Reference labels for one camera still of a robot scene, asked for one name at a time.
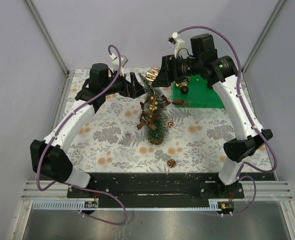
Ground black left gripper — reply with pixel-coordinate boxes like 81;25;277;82
103;69;148;99

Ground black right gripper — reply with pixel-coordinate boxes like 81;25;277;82
151;54;202;88

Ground brown ribbon gold berries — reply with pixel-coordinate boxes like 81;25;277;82
136;92;189;131

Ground small green christmas tree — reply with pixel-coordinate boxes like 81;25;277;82
139;73;168;145

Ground pine cone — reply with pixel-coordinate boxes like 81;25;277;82
167;119;175;129
167;159;177;168

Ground pine cone front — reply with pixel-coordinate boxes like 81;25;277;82
167;159;177;168

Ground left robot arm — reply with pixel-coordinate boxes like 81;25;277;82
30;63;145;198

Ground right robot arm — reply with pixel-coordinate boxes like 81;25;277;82
152;32;273;198

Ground dark brown bauble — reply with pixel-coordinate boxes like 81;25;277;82
180;86;189;94

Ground green plastic tray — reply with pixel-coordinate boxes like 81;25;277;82
173;75;224;109

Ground floral paper mat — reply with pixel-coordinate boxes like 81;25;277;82
48;66;273;174

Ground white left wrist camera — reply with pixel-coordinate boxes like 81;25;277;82
110;53;128;77

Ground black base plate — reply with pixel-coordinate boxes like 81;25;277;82
67;172;244;209

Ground white slotted cable duct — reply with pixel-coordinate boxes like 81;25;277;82
33;200;98;211

